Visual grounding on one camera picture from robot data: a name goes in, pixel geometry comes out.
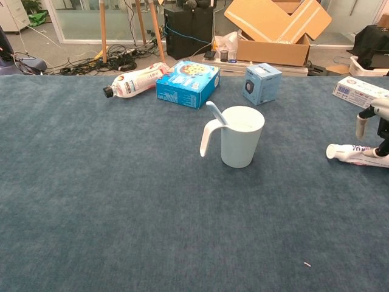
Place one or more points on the black cloth covered object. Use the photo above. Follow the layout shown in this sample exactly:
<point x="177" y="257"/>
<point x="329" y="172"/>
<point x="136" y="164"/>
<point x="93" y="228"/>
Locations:
<point x="370" y="39"/>

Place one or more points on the white toothpaste carton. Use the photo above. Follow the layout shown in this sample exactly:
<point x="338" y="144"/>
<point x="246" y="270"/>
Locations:
<point x="355" y="91"/>

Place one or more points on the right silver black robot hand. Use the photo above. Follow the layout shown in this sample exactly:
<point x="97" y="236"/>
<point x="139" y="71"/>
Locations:
<point x="383" y="108"/>

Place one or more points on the plastic bottle red white label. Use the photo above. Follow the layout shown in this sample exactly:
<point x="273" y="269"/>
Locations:
<point x="133" y="83"/>

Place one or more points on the tiny white scrap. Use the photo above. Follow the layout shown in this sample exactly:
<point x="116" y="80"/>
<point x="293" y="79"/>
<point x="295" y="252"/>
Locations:
<point x="307" y="264"/>

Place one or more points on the flat brown cardboard piece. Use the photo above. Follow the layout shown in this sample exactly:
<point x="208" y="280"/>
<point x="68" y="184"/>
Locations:
<point x="337" y="70"/>

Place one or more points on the white cabinet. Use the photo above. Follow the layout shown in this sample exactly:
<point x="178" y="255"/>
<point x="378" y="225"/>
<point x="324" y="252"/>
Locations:
<point x="12" y="15"/>

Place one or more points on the green bag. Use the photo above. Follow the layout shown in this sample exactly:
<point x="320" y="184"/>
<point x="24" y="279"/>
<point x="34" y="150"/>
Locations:
<point x="38" y="18"/>

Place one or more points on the open brown cardboard box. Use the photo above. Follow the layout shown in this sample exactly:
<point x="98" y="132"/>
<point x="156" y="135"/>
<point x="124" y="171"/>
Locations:
<point x="273" y="51"/>

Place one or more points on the white plastic bag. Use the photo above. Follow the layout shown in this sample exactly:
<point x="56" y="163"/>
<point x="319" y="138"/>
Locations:
<point x="228" y="42"/>

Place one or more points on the wooden easel stand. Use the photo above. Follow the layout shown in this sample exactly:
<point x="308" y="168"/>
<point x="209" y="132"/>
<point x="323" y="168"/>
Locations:
<point x="103" y="30"/>

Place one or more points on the light blue toothbrush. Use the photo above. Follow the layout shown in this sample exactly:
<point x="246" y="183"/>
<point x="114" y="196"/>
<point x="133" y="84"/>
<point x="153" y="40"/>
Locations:
<point x="214" y="109"/>

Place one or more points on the blue cookie box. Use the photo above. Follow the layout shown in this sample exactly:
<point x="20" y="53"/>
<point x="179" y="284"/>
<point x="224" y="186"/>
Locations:
<point x="185" y="85"/>

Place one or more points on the small black gadget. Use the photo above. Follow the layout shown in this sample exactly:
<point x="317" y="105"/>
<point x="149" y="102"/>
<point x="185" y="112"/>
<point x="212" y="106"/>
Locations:
<point x="210" y="55"/>

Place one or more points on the small blue cube box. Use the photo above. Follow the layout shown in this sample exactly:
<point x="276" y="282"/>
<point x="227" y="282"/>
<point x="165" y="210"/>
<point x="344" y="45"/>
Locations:
<point x="264" y="85"/>

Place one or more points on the blue table mat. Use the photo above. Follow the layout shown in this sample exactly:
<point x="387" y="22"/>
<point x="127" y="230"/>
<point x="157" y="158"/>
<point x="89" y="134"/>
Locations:
<point x="91" y="182"/>

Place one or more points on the black computer tower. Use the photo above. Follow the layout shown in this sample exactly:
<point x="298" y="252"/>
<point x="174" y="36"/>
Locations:
<point x="188" y="33"/>

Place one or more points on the white toothpaste tube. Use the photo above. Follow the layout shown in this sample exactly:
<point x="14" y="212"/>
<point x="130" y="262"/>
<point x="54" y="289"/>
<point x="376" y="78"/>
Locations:
<point x="346" y="153"/>

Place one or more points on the dark blue machine base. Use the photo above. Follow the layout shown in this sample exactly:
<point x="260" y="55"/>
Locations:
<point x="27" y="65"/>

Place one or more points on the white plastic bin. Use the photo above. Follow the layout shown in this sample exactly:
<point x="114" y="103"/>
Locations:
<point x="364" y="68"/>

